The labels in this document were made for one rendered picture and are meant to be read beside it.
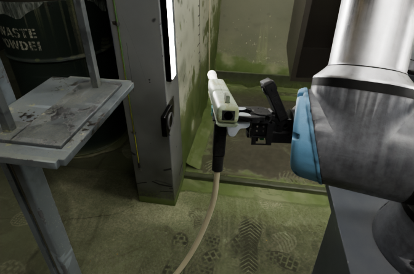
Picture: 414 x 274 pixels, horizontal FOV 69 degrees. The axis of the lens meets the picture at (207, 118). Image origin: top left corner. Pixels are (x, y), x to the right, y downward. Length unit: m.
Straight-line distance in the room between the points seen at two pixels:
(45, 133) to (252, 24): 2.11
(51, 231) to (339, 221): 0.75
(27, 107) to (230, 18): 2.03
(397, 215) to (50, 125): 0.63
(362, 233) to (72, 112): 0.60
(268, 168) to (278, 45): 1.16
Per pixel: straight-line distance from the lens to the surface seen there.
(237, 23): 2.54
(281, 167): 1.68
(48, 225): 0.98
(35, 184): 0.89
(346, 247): 0.62
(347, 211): 0.68
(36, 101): 0.77
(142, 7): 1.05
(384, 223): 0.63
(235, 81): 2.47
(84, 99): 0.71
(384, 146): 0.47
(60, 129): 0.62
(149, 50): 1.08
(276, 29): 2.53
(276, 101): 0.76
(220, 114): 0.63
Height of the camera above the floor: 1.11
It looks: 32 degrees down
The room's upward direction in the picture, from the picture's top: straight up
